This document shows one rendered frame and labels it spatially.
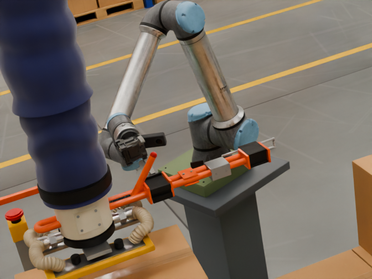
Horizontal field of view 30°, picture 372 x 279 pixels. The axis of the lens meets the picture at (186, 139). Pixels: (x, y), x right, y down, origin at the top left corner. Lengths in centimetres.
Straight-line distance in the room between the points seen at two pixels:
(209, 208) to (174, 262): 69
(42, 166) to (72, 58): 34
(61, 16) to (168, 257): 92
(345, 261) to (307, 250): 104
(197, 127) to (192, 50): 48
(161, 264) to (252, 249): 115
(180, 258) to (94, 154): 52
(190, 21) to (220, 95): 37
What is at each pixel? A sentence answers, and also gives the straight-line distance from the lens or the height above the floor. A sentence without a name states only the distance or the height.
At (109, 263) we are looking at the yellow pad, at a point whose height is 110.
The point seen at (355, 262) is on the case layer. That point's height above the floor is 54.
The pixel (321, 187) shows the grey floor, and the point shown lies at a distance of 452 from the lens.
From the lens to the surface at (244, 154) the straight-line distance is 231.
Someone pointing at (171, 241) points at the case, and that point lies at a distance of 246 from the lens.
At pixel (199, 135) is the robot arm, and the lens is 311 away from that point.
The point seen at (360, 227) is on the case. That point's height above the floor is 64.
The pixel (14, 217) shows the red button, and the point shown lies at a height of 103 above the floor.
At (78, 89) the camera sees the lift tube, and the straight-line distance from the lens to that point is 198.
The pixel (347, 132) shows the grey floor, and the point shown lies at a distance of 520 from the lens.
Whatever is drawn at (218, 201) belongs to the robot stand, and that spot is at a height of 75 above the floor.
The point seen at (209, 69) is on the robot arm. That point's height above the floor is 135.
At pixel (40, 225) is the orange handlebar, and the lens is 221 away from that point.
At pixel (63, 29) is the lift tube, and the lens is 192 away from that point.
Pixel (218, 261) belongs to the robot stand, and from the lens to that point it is 339.
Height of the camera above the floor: 228
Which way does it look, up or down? 25 degrees down
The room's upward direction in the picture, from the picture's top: 11 degrees counter-clockwise
